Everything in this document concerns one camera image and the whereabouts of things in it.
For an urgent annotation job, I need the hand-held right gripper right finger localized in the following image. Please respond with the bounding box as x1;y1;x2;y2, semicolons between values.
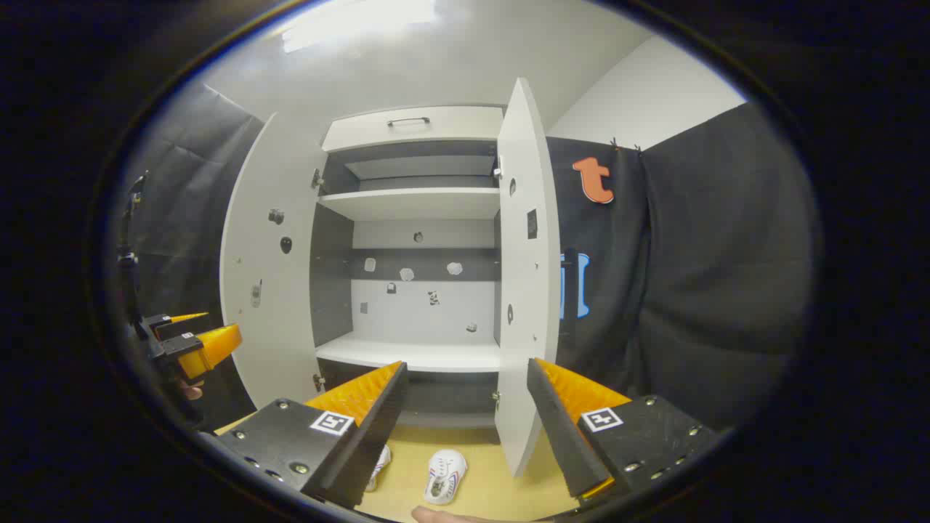
526;357;720;502

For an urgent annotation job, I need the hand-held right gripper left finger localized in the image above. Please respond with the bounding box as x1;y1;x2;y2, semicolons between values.
214;361;409;509

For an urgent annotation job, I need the white shoe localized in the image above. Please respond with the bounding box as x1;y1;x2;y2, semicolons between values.
365;445;392;492
424;449;468;506

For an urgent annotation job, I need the white cabinet door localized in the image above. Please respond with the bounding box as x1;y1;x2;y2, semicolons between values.
494;78;562;478
219;113;328;410

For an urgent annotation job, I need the white shoe cabinet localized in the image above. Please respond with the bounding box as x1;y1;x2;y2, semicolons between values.
219;78;562;478

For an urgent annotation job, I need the white cabinet drawer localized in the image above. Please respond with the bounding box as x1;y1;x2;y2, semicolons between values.
322;106;505;153

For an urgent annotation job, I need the black backdrop cloth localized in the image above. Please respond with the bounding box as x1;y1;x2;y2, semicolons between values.
116;84;823;433

